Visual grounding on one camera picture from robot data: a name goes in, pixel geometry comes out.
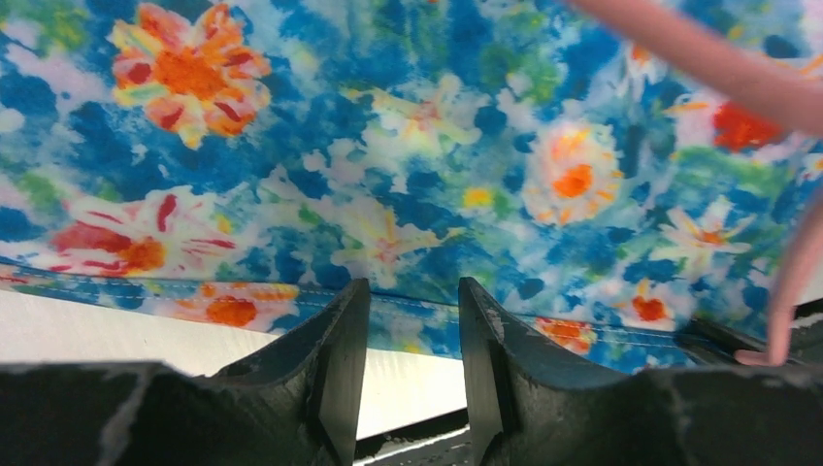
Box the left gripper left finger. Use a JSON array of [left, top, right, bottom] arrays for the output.
[[1, 279, 371, 465]]

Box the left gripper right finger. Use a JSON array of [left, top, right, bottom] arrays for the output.
[[458, 278, 822, 465]]

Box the blue floral skirt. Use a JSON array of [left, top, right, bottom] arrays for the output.
[[1, 1, 822, 373]]

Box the pink plastic hanger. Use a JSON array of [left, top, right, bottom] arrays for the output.
[[573, 1, 822, 366]]

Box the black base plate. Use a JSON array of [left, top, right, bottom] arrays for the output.
[[355, 299, 822, 465]]

